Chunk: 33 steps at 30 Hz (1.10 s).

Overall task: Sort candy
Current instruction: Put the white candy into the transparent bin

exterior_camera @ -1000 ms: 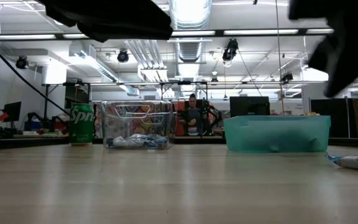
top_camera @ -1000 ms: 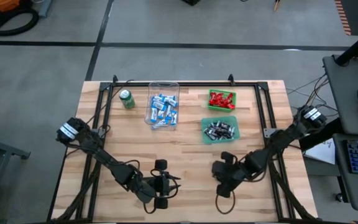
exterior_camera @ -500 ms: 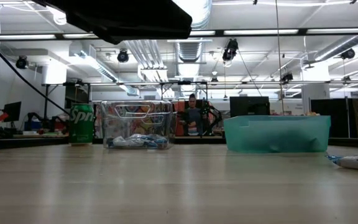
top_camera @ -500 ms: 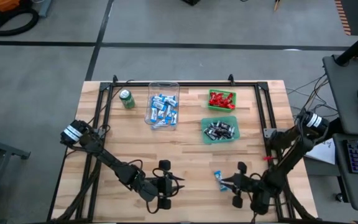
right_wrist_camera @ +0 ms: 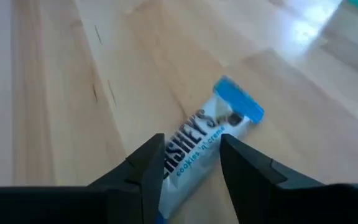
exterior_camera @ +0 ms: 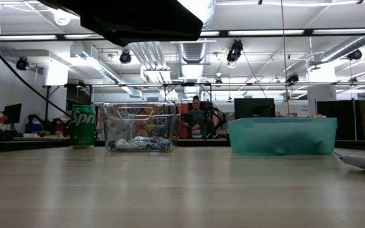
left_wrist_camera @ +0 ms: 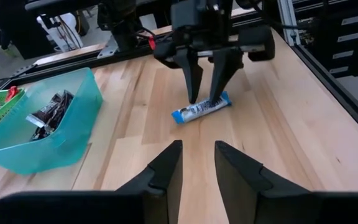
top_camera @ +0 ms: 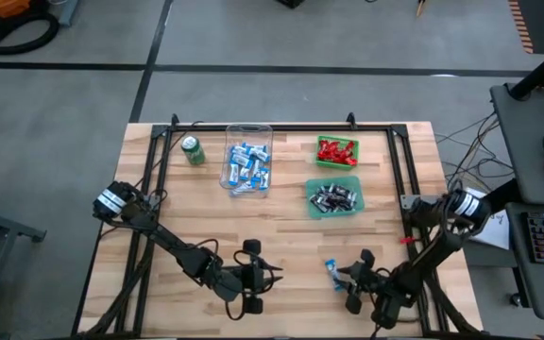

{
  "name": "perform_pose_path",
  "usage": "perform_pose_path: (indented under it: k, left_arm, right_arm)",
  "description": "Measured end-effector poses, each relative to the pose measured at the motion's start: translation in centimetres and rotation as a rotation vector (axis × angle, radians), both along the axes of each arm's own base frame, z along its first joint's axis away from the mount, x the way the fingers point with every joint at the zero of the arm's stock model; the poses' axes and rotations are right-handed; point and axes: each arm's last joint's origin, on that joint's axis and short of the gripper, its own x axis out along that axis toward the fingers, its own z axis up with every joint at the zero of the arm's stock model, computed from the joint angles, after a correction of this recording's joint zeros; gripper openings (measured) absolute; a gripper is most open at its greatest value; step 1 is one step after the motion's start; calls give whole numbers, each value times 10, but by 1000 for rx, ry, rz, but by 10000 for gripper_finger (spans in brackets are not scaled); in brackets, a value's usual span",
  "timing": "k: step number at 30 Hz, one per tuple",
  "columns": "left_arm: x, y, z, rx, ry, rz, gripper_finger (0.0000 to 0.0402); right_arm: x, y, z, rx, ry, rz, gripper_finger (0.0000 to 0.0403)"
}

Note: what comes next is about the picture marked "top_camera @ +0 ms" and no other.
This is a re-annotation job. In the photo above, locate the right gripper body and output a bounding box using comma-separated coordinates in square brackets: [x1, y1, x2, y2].
[345, 248, 392, 315]

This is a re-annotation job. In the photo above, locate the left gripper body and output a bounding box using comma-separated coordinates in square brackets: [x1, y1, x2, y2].
[217, 238, 266, 315]

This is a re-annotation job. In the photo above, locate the teal plastic bin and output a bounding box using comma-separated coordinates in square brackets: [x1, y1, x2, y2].
[304, 176, 366, 221]

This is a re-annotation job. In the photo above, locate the green plastic basket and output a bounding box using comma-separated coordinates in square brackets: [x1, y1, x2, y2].
[314, 134, 361, 171]

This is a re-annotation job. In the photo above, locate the clear plastic bin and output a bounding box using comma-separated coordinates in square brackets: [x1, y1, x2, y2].
[218, 122, 274, 199]

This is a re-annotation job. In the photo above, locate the white paper sheet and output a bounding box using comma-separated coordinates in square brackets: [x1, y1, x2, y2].
[469, 210, 511, 250]

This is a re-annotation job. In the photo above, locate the green soda can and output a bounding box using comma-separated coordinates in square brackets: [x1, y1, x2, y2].
[179, 135, 207, 166]

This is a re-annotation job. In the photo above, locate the grey side desk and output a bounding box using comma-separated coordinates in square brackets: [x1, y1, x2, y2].
[489, 82, 544, 322]

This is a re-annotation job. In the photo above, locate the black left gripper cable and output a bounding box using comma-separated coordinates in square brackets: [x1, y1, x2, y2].
[224, 238, 254, 322]

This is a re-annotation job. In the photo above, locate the grey metal corner bracket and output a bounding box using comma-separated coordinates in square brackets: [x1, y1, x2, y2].
[399, 193, 419, 212]

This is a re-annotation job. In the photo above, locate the black floor cable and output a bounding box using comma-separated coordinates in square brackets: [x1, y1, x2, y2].
[434, 111, 500, 145]
[441, 141, 515, 183]

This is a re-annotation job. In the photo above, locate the black vacuum hose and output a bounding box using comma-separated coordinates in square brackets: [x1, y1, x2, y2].
[0, 9, 61, 56]

